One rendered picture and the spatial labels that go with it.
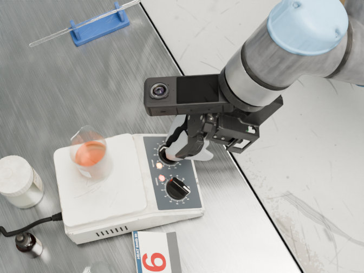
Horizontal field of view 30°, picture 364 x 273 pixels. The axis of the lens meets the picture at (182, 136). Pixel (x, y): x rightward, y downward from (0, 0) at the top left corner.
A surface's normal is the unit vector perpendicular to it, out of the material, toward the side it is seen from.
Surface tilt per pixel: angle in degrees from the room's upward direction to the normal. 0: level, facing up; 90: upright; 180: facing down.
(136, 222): 90
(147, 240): 40
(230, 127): 30
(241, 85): 64
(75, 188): 0
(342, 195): 0
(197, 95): 5
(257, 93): 79
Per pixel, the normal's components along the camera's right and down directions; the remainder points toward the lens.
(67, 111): -0.07, -0.39
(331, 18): 0.43, -0.44
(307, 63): 0.14, 0.87
